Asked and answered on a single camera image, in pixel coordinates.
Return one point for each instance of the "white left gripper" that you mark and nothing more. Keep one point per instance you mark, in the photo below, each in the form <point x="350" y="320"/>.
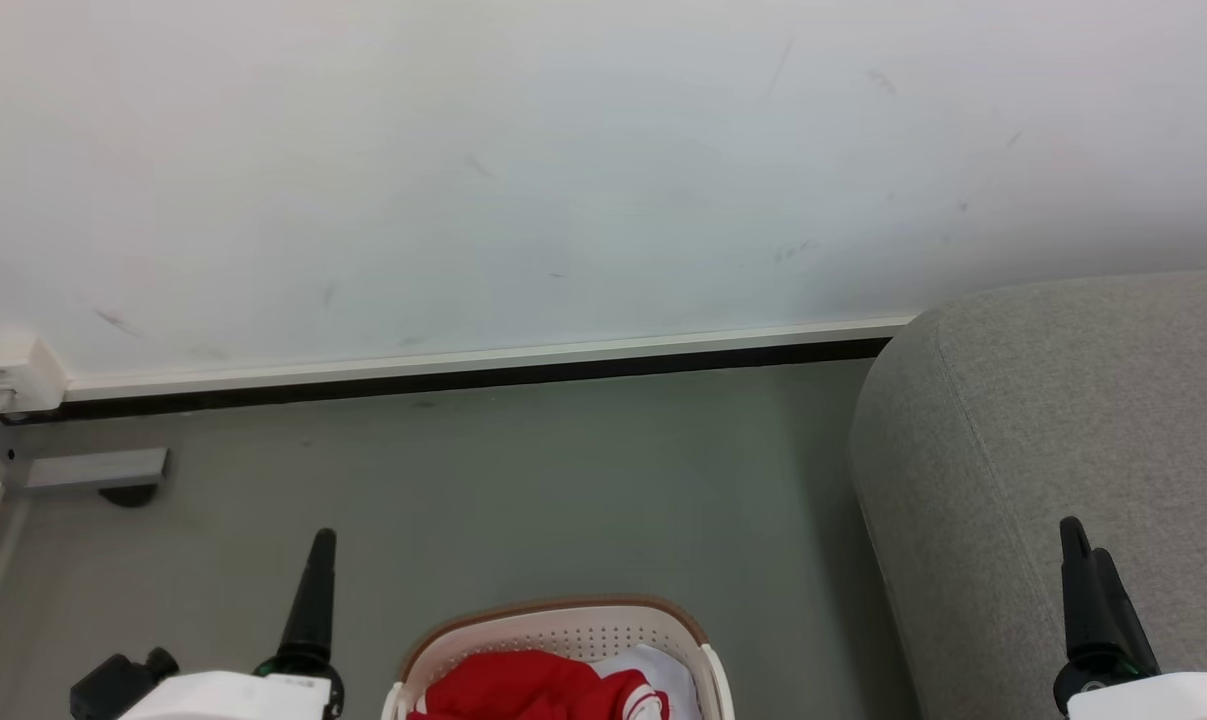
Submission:
<point x="233" y="697"/>

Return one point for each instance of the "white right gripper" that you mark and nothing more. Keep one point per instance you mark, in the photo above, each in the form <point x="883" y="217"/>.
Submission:
<point x="1148" y="698"/>

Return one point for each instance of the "grey fabric sofa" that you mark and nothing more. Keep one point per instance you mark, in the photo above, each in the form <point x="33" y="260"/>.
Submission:
<point x="1043" y="450"/>

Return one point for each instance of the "black round foot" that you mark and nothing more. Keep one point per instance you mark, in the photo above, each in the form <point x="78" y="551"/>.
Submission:
<point x="128" y="495"/>

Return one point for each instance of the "cream perforated laundry basket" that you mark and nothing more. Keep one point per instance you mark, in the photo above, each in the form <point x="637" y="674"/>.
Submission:
<point x="563" y="630"/>

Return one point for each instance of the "white baseboard strip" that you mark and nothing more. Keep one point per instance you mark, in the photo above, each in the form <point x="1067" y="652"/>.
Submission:
<point x="463" y="362"/>

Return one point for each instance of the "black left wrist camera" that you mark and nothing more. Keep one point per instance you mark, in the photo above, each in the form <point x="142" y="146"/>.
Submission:
<point x="118" y="685"/>

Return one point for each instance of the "grey metal frame bar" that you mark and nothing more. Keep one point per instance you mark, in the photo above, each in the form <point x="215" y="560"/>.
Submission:
<point x="93" y="468"/>

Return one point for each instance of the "white wall socket box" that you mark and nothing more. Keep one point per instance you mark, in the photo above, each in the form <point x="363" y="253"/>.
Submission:
<point x="8" y="368"/>

